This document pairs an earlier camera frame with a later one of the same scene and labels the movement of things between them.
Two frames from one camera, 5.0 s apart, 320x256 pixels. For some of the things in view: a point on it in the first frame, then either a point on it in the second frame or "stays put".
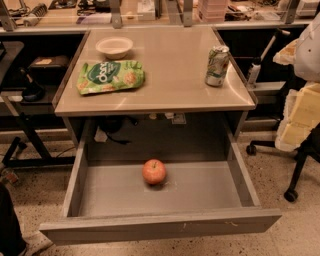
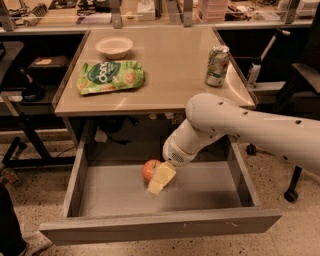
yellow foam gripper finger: (301, 118) -> (163, 176)
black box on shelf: (55, 66) stays put
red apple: (154, 171) stays put
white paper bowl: (114, 47) stays put
